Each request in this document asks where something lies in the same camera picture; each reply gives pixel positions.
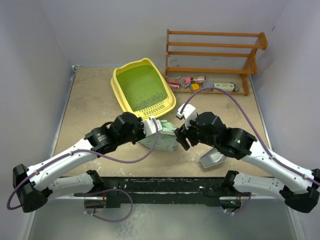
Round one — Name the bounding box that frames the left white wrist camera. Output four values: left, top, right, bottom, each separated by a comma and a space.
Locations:
142, 116, 161, 137

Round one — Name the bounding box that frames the red white small box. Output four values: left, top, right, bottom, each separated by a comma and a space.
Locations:
167, 82, 180, 89

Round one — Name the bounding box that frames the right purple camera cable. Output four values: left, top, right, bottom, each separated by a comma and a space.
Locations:
180, 87, 320, 187

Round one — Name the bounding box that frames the grey round container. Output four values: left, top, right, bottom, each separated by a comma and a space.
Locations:
202, 80, 214, 91

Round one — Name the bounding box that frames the purple camera cable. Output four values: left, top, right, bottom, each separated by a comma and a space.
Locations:
6, 119, 159, 210
180, 87, 320, 187

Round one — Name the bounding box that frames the yellow green litter box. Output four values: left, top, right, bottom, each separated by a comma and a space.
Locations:
110, 58, 177, 120

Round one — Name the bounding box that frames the white green long box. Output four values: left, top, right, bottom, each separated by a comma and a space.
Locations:
213, 83, 235, 92

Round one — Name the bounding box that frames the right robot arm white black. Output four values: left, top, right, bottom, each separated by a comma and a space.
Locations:
175, 109, 320, 213

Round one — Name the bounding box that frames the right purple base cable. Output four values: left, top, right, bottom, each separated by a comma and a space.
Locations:
223, 192, 252, 216

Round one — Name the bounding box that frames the wooden three-tier rack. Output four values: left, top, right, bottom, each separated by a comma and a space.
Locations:
164, 29, 268, 96

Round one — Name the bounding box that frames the pink tape roll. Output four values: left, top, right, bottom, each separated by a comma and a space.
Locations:
183, 77, 191, 85

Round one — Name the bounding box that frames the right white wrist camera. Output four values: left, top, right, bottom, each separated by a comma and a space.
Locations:
176, 104, 198, 129

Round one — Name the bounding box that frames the grey small object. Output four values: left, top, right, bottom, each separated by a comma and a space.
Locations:
231, 82, 240, 93

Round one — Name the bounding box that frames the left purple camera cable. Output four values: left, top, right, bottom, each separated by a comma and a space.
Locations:
6, 119, 159, 210

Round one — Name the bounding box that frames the yellow grey sponge block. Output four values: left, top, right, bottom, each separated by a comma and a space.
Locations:
189, 83, 200, 91

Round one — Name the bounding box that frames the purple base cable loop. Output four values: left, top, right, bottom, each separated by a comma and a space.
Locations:
83, 188, 134, 223

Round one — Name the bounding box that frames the silver metal scoop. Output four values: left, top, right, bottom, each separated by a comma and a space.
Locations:
200, 148, 227, 168

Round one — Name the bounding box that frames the pink patterned tube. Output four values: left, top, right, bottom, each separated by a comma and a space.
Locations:
190, 76, 206, 84

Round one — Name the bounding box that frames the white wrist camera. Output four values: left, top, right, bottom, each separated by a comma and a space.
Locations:
142, 116, 161, 137
176, 104, 198, 129

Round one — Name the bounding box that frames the green cat litter bag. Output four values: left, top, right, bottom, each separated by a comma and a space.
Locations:
138, 120, 178, 152

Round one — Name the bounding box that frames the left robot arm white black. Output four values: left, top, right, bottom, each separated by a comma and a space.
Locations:
12, 112, 163, 213

